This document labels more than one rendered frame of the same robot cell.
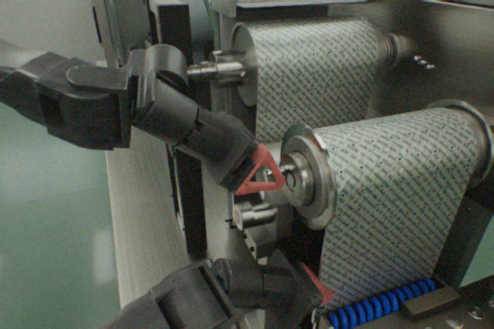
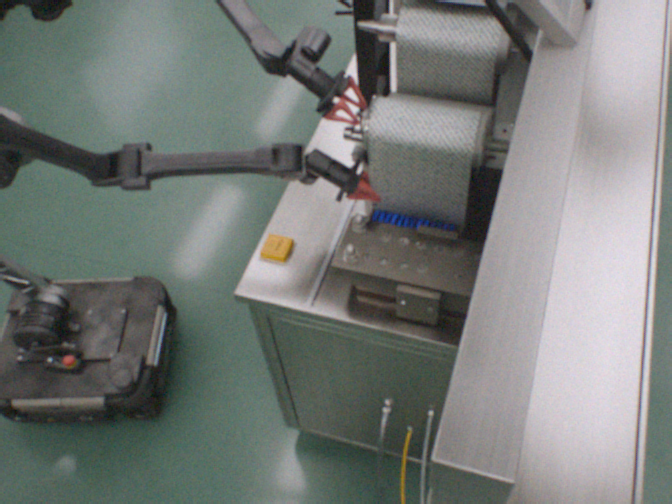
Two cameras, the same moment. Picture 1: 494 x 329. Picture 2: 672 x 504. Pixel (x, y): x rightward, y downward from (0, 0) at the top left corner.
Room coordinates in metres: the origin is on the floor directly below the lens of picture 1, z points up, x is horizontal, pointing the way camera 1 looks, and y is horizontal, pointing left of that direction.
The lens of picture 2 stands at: (-0.52, -0.83, 2.30)
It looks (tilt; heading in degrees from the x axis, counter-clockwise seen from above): 52 degrees down; 45
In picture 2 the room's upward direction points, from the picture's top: 7 degrees counter-clockwise
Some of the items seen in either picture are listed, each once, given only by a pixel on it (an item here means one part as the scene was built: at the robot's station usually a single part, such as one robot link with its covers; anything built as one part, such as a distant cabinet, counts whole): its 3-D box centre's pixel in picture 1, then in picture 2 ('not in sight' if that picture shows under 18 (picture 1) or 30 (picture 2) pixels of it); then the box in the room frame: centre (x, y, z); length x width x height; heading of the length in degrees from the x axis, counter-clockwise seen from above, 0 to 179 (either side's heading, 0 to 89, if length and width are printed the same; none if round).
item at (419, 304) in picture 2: not in sight; (418, 305); (0.22, -0.35, 0.96); 0.10 x 0.03 x 0.11; 111
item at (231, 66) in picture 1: (229, 69); (393, 28); (0.63, 0.03, 1.33); 0.06 x 0.06 x 0.06; 21
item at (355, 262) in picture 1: (384, 261); (417, 195); (0.40, -0.22, 1.10); 0.23 x 0.01 x 0.18; 111
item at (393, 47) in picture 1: (375, 52); (525, 45); (0.75, -0.27, 1.33); 0.07 x 0.07 x 0.07; 21
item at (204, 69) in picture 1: (197, 72); (370, 25); (0.61, 0.08, 1.33); 0.06 x 0.03 x 0.03; 111
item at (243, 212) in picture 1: (243, 215); (349, 132); (0.41, 0.00, 1.18); 0.04 x 0.02 x 0.04; 21
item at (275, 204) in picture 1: (264, 268); (366, 171); (0.43, -0.03, 1.05); 0.06 x 0.05 x 0.31; 111
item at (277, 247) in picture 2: not in sight; (277, 247); (0.18, 0.08, 0.91); 0.07 x 0.07 x 0.02; 21
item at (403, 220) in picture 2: (385, 304); (415, 224); (0.38, -0.23, 1.03); 0.21 x 0.04 x 0.03; 111
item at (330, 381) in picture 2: not in sight; (459, 129); (1.31, 0.20, 0.43); 2.52 x 0.64 x 0.86; 21
